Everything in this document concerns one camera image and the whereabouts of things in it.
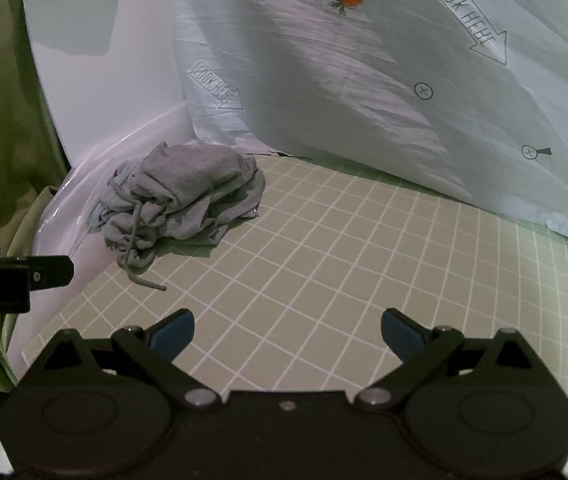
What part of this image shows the grey drawstring garment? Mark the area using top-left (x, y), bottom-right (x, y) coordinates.
top-left (86, 141), bottom-right (267, 292)

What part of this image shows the light blue printed blanket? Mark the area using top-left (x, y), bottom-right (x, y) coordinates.
top-left (161, 0), bottom-right (568, 261)

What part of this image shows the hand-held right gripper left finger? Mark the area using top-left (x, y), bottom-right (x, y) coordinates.
top-left (39, 309), bottom-right (223, 413)

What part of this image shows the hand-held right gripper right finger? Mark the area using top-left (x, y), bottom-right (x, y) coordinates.
top-left (355, 308), bottom-right (540, 414)

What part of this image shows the white plastic sheet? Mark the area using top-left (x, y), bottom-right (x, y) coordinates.
top-left (23, 0), bottom-right (197, 356)

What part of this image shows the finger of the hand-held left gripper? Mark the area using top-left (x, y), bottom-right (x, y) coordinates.
top-left (26, 255), bottom-right (75, 291)

